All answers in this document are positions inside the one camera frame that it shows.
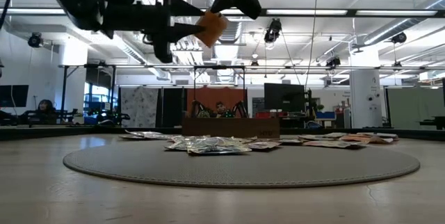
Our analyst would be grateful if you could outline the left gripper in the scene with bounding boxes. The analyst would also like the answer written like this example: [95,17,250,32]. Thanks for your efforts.
[104,0,207,64]

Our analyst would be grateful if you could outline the orange white Tazo tea bag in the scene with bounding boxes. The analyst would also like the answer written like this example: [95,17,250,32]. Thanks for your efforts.
[347,136,396,145]
[339,133,369,141]
[357,131,400,139]
[193,10,229,49]

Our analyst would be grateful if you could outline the brown wooden tea box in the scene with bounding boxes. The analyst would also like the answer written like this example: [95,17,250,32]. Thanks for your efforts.
[181,117,281,139]

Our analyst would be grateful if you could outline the orange fabric panel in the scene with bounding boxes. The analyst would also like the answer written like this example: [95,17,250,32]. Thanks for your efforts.
[186,86,248,118]

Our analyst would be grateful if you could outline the black fabric panel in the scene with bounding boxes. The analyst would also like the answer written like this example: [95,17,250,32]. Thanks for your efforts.
[161,87,184,128]

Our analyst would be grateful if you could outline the white patterned curtain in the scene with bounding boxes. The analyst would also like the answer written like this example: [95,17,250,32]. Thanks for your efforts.
[120,86,159,129]

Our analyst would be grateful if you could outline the person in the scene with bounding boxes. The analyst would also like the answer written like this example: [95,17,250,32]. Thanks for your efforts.
[34,98,58,125]
[214,101,229,119]

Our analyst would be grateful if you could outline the red storage boxes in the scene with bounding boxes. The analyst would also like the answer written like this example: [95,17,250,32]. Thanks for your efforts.
[255,111,289,119]

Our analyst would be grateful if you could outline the white square pillar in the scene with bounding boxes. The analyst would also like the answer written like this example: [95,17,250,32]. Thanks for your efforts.
[57,42,89,120]

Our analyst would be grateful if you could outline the white round pillar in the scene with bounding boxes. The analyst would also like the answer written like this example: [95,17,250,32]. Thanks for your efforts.
[349,48,383,129]

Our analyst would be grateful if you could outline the round grey mat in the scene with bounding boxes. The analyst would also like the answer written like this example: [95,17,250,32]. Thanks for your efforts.
[62,135,421,189]

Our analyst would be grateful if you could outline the green partition screen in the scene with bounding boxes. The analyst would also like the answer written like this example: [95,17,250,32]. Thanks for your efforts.
[385,86,445,130]

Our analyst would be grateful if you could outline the thin hanging cable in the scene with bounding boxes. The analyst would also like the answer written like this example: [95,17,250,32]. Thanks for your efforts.
[304,0,320,89]

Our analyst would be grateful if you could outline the black metal rig frame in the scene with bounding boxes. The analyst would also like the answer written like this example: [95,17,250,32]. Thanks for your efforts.
[58,63,445,128]

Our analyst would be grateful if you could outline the black metal table frame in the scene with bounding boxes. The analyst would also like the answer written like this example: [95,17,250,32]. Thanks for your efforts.
[0,125,445,142]

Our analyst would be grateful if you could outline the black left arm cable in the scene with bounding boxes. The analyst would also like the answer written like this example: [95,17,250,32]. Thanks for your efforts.
[0,0,20,31]

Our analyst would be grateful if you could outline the black wall monitor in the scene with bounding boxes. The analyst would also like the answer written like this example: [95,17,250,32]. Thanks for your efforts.
[0,84,30,109]

